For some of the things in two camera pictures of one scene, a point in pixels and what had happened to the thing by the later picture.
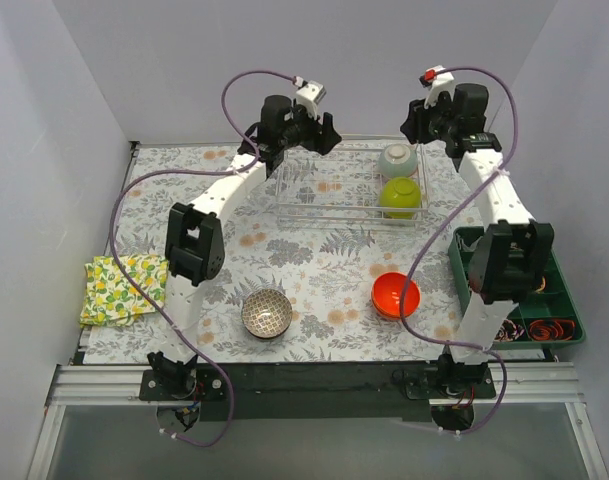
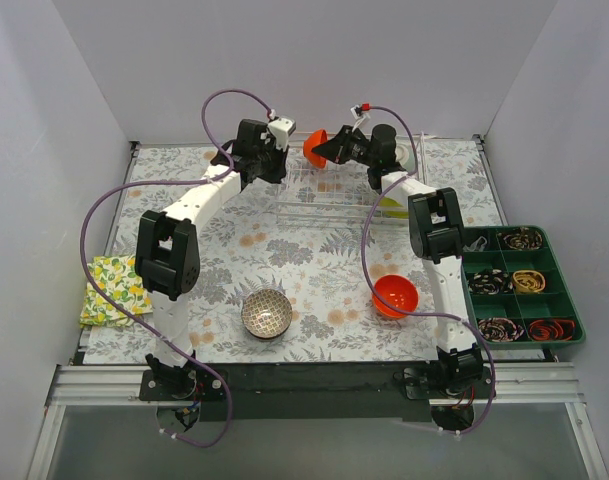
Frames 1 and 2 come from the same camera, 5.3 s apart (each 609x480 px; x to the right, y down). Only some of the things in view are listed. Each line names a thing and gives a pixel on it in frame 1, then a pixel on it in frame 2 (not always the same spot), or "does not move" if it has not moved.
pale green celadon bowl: x=398 y=160 does not move
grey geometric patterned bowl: x=266 y=313 does not move
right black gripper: x=419 y=125 to x=342 y=148
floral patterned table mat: x=340 y=257 does not move
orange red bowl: x=387 y=293 to x=315 y=138
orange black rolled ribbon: x=551 y=329 does not move
